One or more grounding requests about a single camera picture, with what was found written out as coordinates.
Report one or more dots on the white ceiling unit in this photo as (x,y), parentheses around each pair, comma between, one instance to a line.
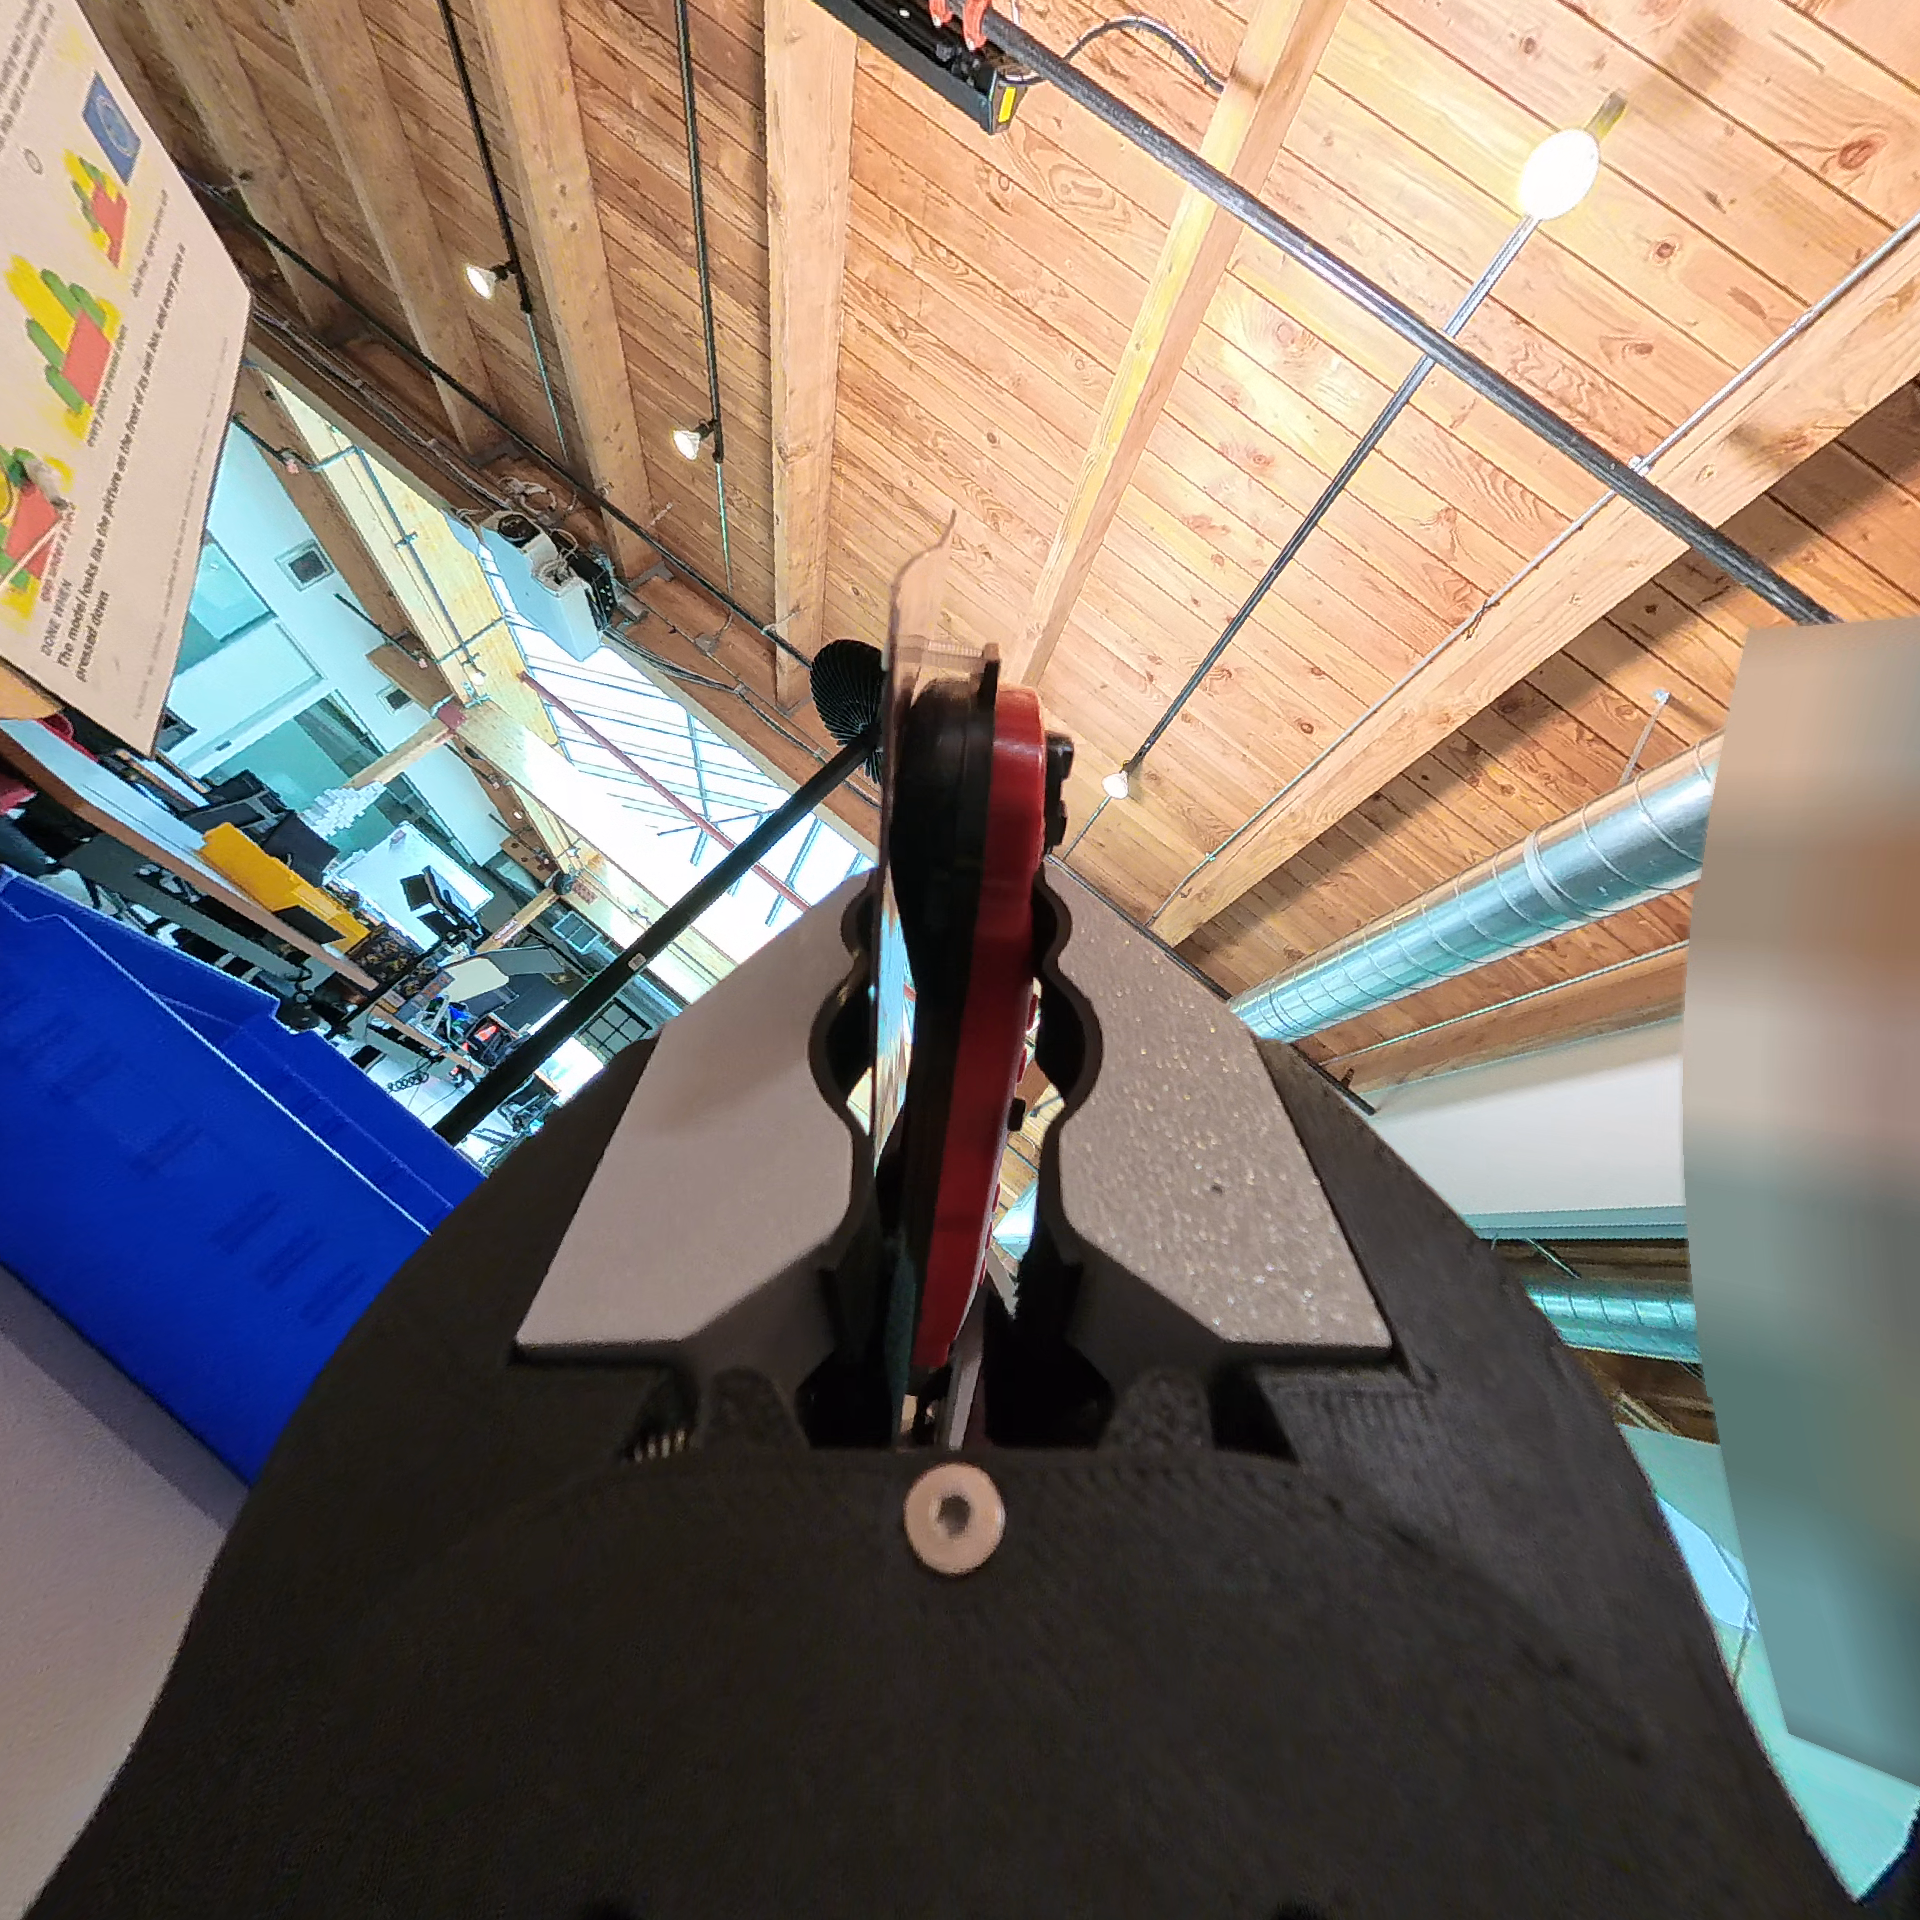
(547,592)

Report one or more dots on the black ceiling pipe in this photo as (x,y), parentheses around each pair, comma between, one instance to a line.
(1425,346)

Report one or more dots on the round glowing ceiling lamp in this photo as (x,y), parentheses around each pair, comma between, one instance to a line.
(1557,171)

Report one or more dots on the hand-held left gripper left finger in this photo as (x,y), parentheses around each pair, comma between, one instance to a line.
(691,1202)

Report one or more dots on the black pole with finned disc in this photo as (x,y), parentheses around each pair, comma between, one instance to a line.
(675,923)

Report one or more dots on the red black packaged tool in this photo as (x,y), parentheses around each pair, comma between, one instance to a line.
(991,974)

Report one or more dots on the yellow plastic bin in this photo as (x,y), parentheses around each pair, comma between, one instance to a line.
(277,885)

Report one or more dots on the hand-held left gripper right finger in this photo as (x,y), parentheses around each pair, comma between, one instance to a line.
(1215,1202)

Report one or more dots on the blue plastic bin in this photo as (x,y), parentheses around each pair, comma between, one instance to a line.
(181,1202)

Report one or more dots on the white instruction sheet board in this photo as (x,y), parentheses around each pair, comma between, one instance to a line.
(120,375)

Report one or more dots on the silver ventilation duct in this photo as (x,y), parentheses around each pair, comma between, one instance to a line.
(1500,901)
(1612,1318)

